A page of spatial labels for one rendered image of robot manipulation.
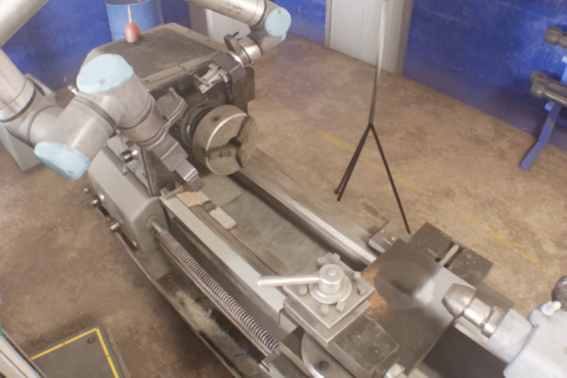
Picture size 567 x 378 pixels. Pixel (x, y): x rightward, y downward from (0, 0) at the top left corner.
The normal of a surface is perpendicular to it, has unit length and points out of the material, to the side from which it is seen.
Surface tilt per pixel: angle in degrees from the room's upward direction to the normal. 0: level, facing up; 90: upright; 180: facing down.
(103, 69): 19
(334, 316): 0
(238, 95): 90
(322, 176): 0
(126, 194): 32
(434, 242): 0
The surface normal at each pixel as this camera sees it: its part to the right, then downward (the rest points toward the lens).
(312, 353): 0.00, -0.78
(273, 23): 0.51, 0.56
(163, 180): 0.69, 0.45
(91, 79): -0.17, -0.56
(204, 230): -0.43, -0.39
